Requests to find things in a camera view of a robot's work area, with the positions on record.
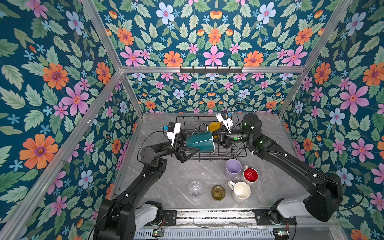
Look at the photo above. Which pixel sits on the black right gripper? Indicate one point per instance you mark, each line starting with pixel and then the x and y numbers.
pixel 226 139

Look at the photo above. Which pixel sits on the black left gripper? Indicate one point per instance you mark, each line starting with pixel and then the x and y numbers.
pixel 179 154

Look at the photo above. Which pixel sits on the yellow mug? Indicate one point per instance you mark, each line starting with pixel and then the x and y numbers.
pixel 214 126

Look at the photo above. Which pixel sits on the dark green mug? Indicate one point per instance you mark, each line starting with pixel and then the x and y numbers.
pixel 201 138

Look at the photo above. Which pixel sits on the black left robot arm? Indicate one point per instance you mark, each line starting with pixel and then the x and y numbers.
pixel 120 218

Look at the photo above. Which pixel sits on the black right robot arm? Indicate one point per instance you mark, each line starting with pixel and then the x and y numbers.
pixel 324 192

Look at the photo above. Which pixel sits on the lilac cup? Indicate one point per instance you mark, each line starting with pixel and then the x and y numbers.
pixel 233 168

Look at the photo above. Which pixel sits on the clear glass cup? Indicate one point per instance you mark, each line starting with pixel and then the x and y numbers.
pixel 195 188

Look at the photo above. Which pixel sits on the red inside white mug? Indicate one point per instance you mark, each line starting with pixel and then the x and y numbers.
pixel 249 176

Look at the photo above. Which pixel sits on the olive glass cup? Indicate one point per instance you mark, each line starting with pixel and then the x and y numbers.
pixel 218 193

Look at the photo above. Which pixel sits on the cream white mug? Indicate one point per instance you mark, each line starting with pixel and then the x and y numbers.
pixel 241 191

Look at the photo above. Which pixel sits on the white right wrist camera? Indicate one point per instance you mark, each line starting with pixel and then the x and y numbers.
pixel 225 117

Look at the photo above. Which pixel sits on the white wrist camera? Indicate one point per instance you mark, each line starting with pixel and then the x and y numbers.
pixel 172 129
pixel 225 117

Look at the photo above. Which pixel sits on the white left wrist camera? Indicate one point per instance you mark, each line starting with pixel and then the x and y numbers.
pixel 172 129

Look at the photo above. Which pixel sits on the black wire dish rack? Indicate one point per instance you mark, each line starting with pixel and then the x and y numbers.
pixel 189 123

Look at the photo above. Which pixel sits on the black hook rail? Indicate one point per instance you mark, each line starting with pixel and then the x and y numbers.
pixel 211 70

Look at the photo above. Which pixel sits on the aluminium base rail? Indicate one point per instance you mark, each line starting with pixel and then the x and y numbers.
pixel 229 224

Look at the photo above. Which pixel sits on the aluminium frame post back left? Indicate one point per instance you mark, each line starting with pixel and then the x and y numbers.
pixel 97 22

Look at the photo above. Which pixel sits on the aluminium frame post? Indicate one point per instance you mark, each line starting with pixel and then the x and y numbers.
pixel 330 27
pixel 97 22

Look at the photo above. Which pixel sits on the aluminium frame post back right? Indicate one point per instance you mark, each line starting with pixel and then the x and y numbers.
pixel 330 27

